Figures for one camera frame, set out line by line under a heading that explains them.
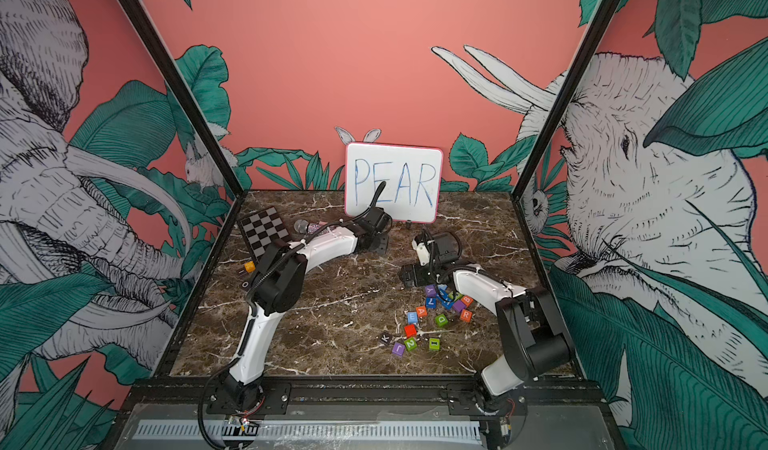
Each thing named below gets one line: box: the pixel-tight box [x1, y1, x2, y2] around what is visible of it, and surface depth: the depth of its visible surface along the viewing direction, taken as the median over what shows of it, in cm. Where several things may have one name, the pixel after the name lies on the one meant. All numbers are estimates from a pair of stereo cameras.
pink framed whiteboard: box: [344, 142, 444, 223], surface depth 106 cm
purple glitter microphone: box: [293, 219, 328, 234], surface depth 107 cm
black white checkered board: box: [237, 206, 293, 261], surface depth 107 cm
